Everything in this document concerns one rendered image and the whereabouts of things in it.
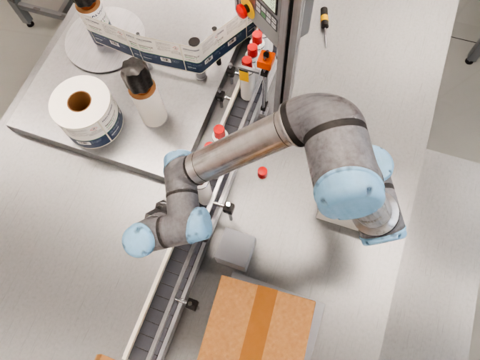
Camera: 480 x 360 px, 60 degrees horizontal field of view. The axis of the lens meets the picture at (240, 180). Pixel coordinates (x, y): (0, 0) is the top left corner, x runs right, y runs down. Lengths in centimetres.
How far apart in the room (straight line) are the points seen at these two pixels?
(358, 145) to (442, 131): 196
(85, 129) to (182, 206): 58
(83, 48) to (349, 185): 130
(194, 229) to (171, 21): 105
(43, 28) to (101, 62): 154
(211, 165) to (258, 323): 40
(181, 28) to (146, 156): 55
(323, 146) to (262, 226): 71
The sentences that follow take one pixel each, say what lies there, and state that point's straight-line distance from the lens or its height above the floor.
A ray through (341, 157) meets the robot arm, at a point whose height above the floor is 154.
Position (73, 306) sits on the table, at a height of 83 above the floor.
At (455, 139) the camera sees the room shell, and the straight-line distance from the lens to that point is 268.
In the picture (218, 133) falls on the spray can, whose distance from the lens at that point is 123.
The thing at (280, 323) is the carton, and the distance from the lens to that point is 106.
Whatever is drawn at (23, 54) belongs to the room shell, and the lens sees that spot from 314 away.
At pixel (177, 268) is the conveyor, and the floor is 88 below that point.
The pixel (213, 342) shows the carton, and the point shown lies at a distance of 106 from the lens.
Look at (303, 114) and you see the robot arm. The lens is 77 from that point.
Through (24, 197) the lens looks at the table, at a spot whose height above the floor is 83.
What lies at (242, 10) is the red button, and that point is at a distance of 114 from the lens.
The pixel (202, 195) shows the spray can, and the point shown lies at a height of 99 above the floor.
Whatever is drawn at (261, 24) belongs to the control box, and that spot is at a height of 132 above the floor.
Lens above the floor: 218
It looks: 69 degrees down
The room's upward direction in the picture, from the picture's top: 6 degrees counter-clockwise
